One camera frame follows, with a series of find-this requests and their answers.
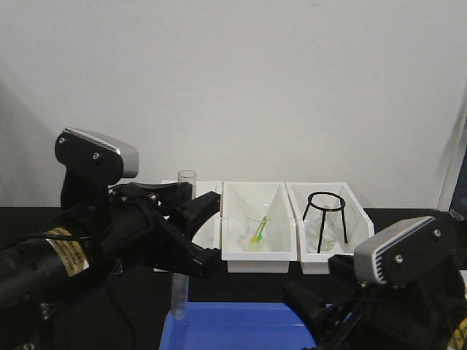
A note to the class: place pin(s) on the small glass beaker in bin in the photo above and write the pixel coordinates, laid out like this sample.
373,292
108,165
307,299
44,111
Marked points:
257,220

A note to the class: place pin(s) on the glass flask under tripod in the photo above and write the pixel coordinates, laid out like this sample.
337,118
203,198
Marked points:
323,230

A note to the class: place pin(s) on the black wire tripod stand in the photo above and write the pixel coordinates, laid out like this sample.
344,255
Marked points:
327,201

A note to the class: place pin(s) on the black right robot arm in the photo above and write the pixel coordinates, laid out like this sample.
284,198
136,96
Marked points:
445,276

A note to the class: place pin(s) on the blue plastic tray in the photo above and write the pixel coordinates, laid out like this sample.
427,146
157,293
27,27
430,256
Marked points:
236,325

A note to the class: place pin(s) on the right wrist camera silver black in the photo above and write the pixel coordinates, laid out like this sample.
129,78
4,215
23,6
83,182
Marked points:
405,250

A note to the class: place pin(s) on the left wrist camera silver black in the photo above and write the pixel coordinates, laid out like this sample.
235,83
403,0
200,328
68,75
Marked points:
96,157

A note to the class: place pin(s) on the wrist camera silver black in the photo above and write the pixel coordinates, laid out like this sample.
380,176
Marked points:
96,157
405,250

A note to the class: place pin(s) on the left white storage bin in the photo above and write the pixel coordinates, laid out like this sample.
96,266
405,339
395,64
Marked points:
187,214

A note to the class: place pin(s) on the right white storage bin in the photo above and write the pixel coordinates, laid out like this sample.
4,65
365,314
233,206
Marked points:
359,225

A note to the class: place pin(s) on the middle white storage bin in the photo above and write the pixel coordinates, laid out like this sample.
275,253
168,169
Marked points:
237,196

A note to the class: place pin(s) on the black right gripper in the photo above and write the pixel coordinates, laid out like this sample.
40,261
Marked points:
411,317

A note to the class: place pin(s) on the clear glass test tube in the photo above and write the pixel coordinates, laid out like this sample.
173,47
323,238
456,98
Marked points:
180,283

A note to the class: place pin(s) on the white storage bin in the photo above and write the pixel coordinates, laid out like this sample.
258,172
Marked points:
359,225
187,214
237,196

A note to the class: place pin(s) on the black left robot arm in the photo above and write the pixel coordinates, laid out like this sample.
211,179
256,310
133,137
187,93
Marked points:
101,230

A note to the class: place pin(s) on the green yellow droppers in beaker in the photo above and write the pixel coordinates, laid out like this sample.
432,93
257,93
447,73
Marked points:
258,235

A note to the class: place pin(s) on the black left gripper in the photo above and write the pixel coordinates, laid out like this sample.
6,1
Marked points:
149,227

